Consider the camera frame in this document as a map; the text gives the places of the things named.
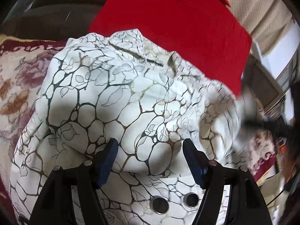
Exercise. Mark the beige dotted curtain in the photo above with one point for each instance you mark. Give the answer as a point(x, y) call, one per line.
point(267, 21)

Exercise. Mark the dark brown leather sofa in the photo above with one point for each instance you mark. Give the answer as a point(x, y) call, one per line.
point(55, 20)

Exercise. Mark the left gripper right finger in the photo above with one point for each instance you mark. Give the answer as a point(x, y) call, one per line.
point(246, 204)

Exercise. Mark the white black-patterned coat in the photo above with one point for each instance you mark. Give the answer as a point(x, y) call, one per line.
point(128, 88)

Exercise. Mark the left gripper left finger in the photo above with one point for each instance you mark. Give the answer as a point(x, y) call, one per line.
point(55, 204)

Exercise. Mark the floral red beige blanket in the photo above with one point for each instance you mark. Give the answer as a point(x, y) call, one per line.
point(24, 65)

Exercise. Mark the red blanket on sofa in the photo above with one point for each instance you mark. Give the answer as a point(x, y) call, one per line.
point(203, 32)

